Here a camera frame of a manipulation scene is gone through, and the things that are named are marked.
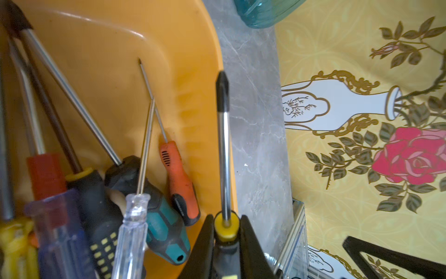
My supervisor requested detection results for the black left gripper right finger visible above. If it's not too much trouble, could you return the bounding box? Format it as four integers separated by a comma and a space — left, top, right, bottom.
239, 215, 276, 279

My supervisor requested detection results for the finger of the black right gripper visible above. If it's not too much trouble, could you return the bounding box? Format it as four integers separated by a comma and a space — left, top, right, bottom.
342, 236, 446, 279

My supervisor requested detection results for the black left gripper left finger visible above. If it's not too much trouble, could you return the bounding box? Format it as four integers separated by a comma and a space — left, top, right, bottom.
178, 215, 214, 279

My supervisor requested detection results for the small black yellow screwdriver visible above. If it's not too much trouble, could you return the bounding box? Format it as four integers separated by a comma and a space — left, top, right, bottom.
213, 71, 241, 279

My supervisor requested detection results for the green black handle screwdriver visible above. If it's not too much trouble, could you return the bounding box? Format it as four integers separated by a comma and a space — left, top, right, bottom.
5, 1, 190, 265

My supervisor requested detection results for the clear handle slim screwdriver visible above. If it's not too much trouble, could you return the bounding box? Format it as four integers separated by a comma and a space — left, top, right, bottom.
111, 100, 155, 279

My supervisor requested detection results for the red black handle screwdriver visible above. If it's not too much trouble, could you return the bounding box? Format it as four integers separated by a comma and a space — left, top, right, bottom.
138, 59, 201, 227

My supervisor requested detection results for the large black yellow screwdriver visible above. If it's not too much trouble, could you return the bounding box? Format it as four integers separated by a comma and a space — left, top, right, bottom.
26, 55, 123, 279

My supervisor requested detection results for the red blue clear screwdriver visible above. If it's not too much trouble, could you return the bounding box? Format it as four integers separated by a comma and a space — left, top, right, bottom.
8, 38, 96, 279

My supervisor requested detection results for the yellow handle screwdriver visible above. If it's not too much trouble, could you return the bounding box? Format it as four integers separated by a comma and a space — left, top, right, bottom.
1, 82, 39, 279

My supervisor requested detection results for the yellow plastic storage box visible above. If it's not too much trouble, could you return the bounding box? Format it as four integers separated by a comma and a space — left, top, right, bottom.
0, 0, 239, 279

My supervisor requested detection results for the teal plastic spray bottle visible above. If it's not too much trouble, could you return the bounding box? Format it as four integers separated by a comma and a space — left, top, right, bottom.
234, 0, 305, 29

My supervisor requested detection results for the aluminium frame rail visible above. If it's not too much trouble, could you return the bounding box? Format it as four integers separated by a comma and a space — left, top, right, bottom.
268, 198, 335, 279

